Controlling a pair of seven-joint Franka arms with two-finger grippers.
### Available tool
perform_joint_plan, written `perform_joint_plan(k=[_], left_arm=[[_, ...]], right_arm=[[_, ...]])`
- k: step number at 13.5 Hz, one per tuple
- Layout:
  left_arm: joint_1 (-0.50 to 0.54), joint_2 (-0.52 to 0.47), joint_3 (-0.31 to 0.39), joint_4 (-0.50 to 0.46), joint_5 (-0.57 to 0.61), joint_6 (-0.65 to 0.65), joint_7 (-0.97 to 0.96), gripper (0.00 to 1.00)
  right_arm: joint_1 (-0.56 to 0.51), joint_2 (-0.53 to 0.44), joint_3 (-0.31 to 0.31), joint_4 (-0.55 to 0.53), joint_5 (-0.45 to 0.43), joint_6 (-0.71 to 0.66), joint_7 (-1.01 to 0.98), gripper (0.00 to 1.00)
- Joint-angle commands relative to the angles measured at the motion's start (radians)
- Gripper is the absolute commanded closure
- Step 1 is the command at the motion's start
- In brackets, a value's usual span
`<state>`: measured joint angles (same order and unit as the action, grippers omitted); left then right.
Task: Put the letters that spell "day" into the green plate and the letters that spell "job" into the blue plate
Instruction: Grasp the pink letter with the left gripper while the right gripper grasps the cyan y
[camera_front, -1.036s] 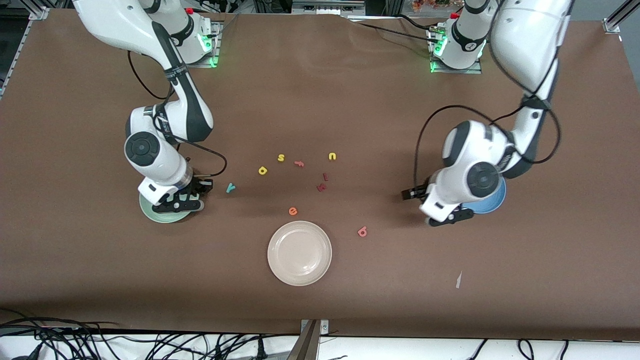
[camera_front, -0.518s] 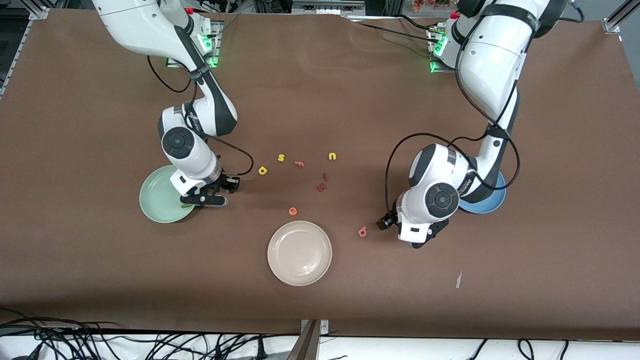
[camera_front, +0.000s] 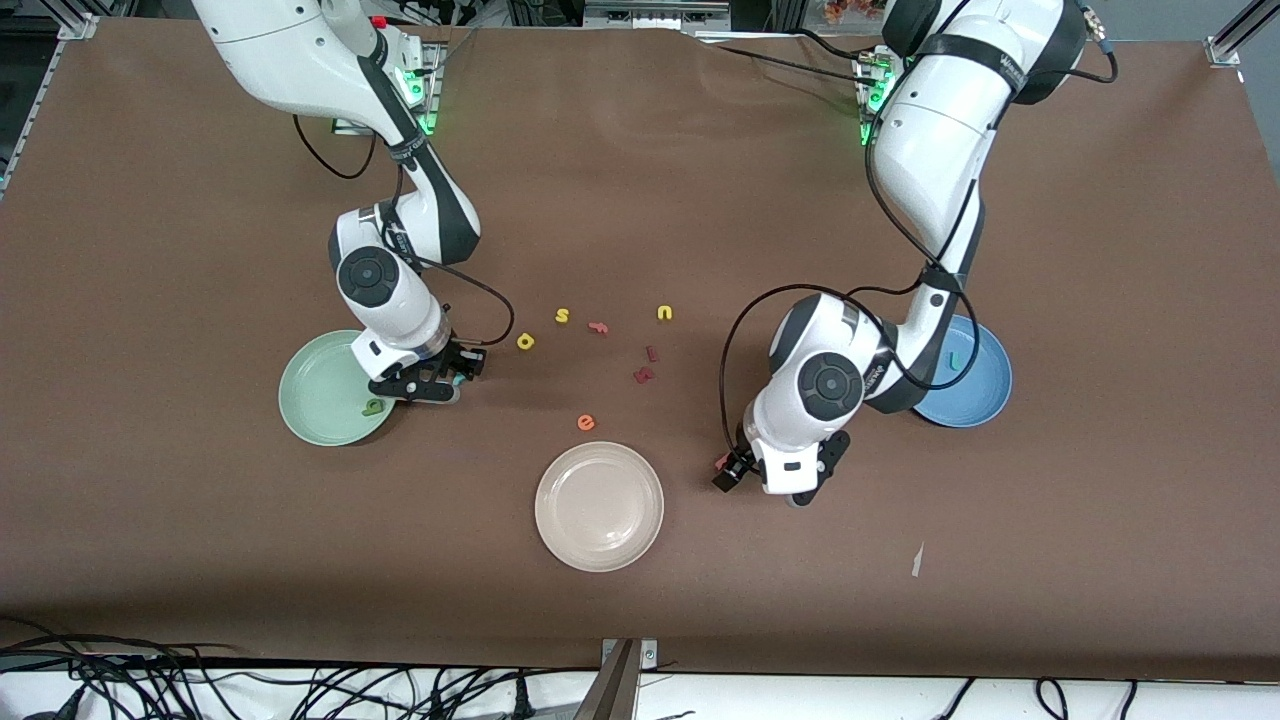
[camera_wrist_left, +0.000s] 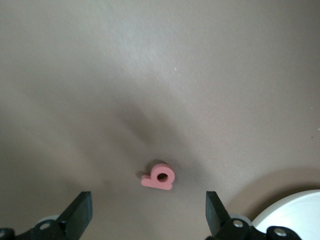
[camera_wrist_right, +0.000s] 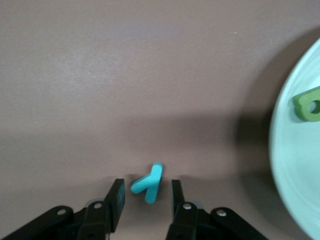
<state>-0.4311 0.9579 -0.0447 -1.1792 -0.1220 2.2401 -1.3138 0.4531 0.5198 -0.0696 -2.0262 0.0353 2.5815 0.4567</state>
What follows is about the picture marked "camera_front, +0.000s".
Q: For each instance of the aluminium frame profile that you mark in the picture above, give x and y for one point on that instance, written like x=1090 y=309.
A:
x=1225 y=45
x=78 y=25

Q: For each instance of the metal bracket post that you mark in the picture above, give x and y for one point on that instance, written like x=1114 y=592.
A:
x=620 y=690

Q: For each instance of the green foam letter a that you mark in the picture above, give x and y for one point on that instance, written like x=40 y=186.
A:
x=372 y=409

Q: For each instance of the small white paper scrap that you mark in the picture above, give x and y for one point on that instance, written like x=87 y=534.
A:
x=916 y=565

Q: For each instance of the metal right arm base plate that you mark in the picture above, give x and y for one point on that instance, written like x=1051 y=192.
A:
x=438 y=100

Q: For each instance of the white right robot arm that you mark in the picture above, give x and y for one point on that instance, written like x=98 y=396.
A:
x=290 y=50

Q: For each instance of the light green plate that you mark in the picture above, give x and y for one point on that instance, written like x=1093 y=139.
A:
x=320 y=400

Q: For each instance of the beige plate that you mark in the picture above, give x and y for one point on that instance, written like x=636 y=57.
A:
x=600 y=507

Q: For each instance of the blue plate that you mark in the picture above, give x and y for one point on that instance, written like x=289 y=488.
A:
x=985 y=390

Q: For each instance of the orange artificial flowers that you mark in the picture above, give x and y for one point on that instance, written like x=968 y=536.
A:
x=850 y=10

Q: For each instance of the grey metal rail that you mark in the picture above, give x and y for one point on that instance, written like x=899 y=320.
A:
x=650 y=10

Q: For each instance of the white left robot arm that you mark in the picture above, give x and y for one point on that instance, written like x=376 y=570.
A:
x=940 y=130

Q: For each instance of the brown table cover sheet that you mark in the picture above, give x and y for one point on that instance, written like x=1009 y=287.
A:
x=640 y=200

